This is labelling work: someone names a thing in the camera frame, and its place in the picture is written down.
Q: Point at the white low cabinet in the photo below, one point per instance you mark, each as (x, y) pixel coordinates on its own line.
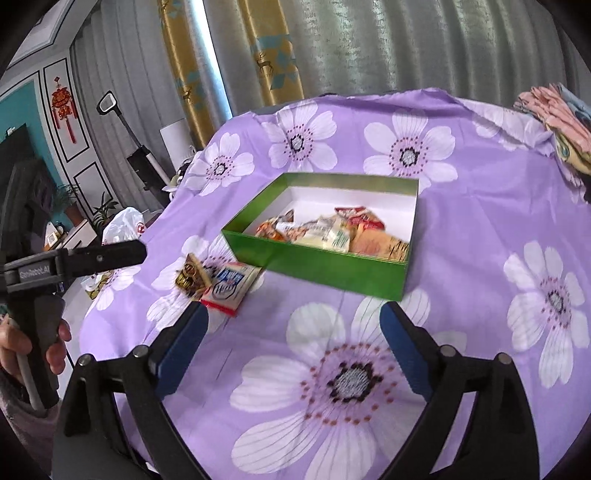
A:
(78, 237)

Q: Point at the grey sheer curtain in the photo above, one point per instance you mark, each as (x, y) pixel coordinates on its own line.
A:
(124, 55)

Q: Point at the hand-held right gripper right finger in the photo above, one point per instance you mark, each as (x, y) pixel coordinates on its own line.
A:
(406, 350)

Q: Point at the white blue-lettered snack packet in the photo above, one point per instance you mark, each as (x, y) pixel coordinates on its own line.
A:
(307, 230)

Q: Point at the white plastic bag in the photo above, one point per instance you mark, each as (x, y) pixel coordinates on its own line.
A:
(122, 226)

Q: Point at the potted plant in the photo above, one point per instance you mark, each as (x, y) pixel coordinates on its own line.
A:
(69, 205)
(105, 212)

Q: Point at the pale yellow snack packet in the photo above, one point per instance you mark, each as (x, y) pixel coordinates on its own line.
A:
(334, 237)

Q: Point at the purple floral bed sheet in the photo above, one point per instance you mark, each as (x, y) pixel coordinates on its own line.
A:
(461, 258)

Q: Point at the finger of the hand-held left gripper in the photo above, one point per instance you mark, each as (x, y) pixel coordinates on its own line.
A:
(106, 258)

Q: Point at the white rectangular appliance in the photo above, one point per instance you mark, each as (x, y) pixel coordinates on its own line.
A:
(178, 145)

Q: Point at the red knot wall ornament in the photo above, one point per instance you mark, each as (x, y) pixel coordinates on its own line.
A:
(64, 108)

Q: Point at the upright vacuum cleaner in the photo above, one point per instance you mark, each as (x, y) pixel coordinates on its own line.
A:
(143, 170)

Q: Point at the orange snack packet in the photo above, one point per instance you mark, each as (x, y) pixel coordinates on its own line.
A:
(378, 244)

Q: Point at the brown and gold snack packet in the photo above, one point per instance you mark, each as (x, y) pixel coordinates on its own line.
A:
(191, 277)

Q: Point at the pile of folded clothes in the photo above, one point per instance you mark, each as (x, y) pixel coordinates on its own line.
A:
(554, 115)

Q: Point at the green cardboard box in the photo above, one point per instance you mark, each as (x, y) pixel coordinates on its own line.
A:
(323, 272)

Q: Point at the person's left hand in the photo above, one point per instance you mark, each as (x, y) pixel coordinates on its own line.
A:
(57, 355)

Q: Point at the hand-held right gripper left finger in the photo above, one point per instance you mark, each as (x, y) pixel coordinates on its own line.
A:
(182, 350)

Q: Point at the person's left forearm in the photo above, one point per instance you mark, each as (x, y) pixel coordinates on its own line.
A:
(14, 406)

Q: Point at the black television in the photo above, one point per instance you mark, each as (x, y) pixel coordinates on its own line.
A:
(18, 143)

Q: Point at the grey-green curtain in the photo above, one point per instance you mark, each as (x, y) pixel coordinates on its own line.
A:
(415, 41)

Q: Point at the red and white snack packet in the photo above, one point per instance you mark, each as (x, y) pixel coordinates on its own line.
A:
(228, 288)

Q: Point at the gold patterned curtain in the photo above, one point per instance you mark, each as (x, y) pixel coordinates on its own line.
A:
(272, 50)
(189, 69)

